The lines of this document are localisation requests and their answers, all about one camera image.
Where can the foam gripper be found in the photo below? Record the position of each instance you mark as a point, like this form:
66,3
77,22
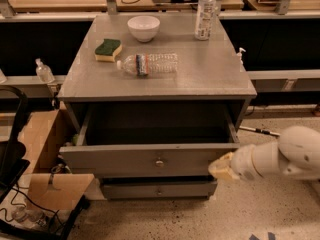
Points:
242,165

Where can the grey top drawer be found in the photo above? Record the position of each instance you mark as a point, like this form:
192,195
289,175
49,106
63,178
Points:
151,139

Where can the grey drawer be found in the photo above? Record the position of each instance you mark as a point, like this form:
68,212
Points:
151,139
158,187

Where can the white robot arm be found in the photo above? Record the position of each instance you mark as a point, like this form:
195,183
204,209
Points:
295,154

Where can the grey drawer cabinet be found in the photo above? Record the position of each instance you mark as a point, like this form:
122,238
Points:
207,71

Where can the grey lower drawer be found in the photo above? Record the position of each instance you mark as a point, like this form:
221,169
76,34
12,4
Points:
158,187

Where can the metal rod on floor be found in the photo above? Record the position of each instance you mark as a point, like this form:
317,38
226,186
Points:
260,131

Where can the white pump dispenser bottle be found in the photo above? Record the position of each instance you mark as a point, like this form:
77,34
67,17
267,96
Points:
240,54

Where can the lying clear plastic bottle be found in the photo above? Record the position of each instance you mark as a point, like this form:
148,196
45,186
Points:
145,64

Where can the white ceramic bowl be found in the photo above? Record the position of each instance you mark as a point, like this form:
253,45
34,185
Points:
143,28

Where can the standing clear plastic bottle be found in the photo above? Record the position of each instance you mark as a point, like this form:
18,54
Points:
204,19

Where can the green yellow sponge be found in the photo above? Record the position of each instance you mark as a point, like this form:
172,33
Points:
108,50

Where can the brown cardboard box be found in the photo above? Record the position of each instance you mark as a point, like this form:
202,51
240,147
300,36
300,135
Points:
43,136

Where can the clear sanitizer bottle left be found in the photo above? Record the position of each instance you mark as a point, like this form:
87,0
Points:
44,72

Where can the black chair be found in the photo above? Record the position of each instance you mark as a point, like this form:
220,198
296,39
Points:
12,163

